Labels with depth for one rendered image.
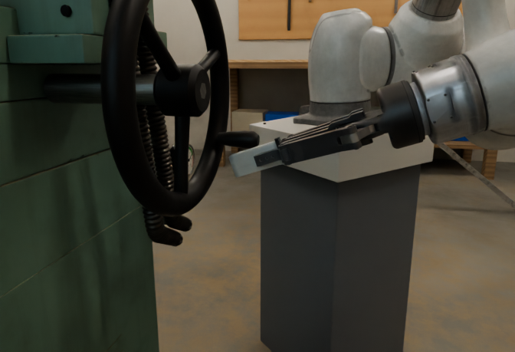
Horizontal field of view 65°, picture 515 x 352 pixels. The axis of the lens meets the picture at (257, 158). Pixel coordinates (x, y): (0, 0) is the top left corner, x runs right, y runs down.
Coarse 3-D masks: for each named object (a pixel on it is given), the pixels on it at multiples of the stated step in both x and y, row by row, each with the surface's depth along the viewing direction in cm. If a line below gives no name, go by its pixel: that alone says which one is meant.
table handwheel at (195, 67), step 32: (128, 0) 34; (192, 0) 49; (128, 32) 33; (128, 64) 33; (160, 64) 41; (192, 64) 45; (224, 64) 57; (64, 96) 49; (96, 96) 48; (128, 96) 33; (160, 96) 44; (192, 96) 44; (224, 96) 58; (128, 128) 34; (224, 128) 58; (128, 160) 35; (160, 192) 40; (192, 192) 49
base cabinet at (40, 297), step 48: (0, 192) 44; (48, 192) 51; (96, 192) 60; (0, 240) 44; (48, 240) 51; (96, 240) 61; (144, 240) 75; (0, 288) 45; (48, 288) 51; (96, 288) 61; (144, 288) 76; (0, 336) 45; (48, 336) 52; (96, 336) 62; (144, 336) 77
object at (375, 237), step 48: (288, 192) 104; (336, 192) 89; (384, 192) 98; (288, 240) 106; (336, 240) 92; (384, 240) 102; (288, 288) 109; (336, 288) 95; (384, 288) 106; (288, 336) 112; (336, 336) 98; (384, 336) 110
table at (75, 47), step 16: (0, 16) 43; (16, 16) 45; (0, 32) 43; (16, 32) 45; (160, 32) 77; (0, 48) 43; (16, 48) 43; (32, 48) 43; (48, 48) 42; (64, 48) 42; (80, 48) 42; (96, 48) 44
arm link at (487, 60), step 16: (512, 32) 41; (480, 48) 43; (496, 48) 41; (512, 48) 40; (480, 64) 41; (496, 64) 40; (512, 64) 39; (480, 80) 41; (496, 80) 40; (512, 80) 39; (496, 96) 40; (512, 96) 40; (496, 112) 41; (512, 112) 41; (496, 128) 44; (512, 128) 44
